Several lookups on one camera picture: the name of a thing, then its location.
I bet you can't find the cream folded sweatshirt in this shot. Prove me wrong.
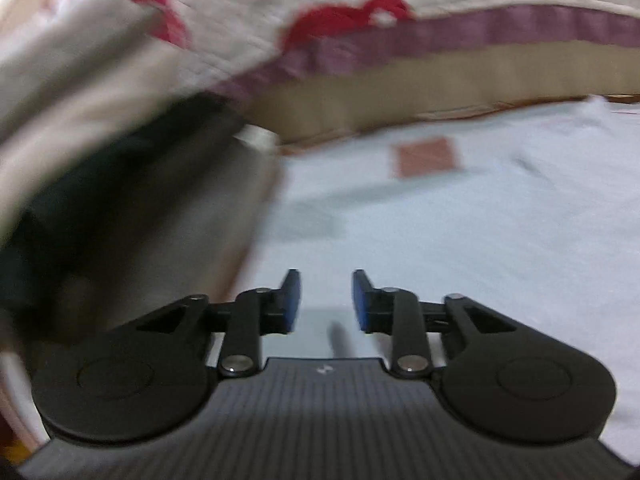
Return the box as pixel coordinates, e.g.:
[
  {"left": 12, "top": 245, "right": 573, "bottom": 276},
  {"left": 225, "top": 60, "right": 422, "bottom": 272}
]
[{"left": 0, "top": 0, "right": 231, "bottom": 231}]

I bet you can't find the checkered cartoon floor rug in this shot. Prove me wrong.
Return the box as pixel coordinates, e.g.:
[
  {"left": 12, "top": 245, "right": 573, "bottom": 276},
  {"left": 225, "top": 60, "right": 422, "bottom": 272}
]
[{"left": 269, "top": 98, "right": 640, "bottom": 241}]

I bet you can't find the black folded garment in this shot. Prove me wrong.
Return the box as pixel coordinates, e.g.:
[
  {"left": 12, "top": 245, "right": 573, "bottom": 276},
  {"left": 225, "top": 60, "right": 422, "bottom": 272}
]
[{"left": 1, "top": 92, "right": 245, "bottom": 318}]

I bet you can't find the light grey abc t-shirt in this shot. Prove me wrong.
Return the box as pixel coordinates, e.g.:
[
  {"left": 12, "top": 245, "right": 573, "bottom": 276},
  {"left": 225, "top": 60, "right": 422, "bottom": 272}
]
[{"left": 249, "top": 95, "right": 640, "bottom": 461}]

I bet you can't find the white quilted bear bedspread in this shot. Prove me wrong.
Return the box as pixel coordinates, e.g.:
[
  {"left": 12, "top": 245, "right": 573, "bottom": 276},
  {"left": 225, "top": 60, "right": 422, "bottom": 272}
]
[{"left": 1, "top": 0, "right": 639, "bottom": 102}]

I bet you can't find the grey cream folded garment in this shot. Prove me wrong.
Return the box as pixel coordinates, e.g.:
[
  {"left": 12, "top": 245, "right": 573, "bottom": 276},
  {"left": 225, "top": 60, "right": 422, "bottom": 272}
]
[{"left": 1, "top": 126, "right": 280, "bottom": 361}]

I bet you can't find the beige bed frame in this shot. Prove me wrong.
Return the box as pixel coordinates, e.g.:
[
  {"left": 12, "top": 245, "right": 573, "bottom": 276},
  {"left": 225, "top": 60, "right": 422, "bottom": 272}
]
[{"left": 245, "top": 41, "right": 639, "bottom": 146}]

